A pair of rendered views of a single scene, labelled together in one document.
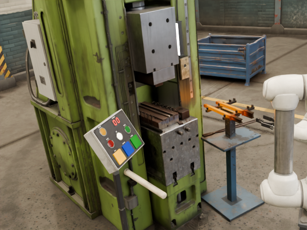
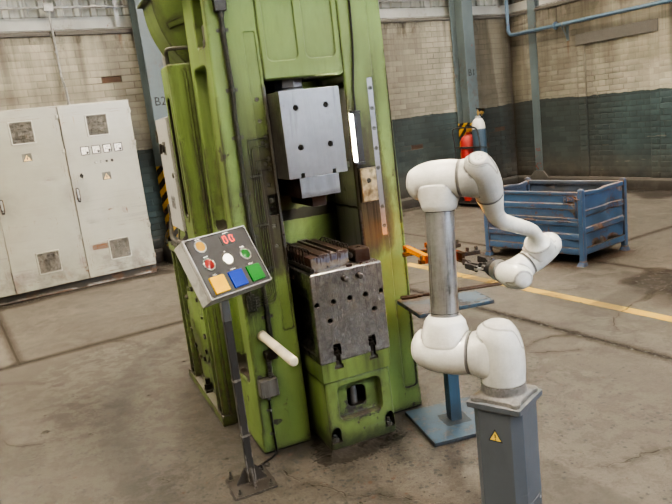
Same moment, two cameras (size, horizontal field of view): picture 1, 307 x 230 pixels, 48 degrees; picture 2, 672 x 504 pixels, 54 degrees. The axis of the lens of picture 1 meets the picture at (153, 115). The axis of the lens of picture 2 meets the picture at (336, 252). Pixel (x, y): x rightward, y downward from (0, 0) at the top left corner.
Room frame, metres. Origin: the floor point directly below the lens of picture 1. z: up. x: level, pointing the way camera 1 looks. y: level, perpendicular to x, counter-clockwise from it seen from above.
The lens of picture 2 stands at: (-0.65, -0.88, 1.63)
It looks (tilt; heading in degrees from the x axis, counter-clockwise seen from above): 12 degrees down; 14
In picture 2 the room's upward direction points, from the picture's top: 7 degrees counter-clockwise
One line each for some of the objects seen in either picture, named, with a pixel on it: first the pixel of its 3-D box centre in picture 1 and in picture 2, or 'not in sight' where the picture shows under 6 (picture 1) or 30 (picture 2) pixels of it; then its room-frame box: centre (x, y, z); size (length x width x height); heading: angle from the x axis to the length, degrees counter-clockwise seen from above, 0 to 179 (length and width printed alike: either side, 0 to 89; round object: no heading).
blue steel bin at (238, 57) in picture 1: (227, 57); (552, 218); (6.32, -1.48, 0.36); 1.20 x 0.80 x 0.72; 49
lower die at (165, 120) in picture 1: (151, 114); (313, 253); (2.55, 0.02, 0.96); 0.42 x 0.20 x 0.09; 36
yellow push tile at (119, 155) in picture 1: (119, 156); (219, 284); (1.84, 0.23, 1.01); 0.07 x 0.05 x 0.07; 151
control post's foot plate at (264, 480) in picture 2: not in sight; (249, 474); (1.99, 0.30, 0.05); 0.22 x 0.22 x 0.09; 36
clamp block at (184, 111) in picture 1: (180, 112); (357, 253); (2.54, -0.22, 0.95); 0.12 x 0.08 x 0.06; 36
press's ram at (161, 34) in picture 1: (146, 36); (306, 132); (2.58, -0.02, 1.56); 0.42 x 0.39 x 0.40; 36
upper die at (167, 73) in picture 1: (146, 70); (304, 183); (2.55, 0.02, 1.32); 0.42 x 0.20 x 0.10; 36
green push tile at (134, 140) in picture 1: (135, 141); (255, 272); (2.01, 0.14, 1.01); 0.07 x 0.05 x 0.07; 151
